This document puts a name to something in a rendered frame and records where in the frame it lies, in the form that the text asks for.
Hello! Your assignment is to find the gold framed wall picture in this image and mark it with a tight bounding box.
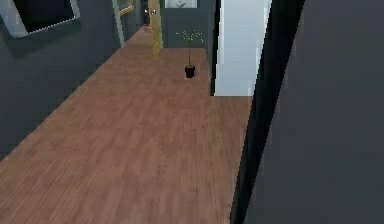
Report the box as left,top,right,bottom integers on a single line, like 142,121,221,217
117,0,136,16

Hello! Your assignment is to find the white framed grey picture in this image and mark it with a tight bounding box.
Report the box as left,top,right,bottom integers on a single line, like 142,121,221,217
164,0,198,9

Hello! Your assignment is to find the white room door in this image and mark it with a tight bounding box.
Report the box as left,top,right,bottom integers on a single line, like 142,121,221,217
213,0,273,97

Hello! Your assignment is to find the house plant in black pot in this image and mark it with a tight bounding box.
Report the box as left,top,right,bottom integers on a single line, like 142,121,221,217
175,29,205,80

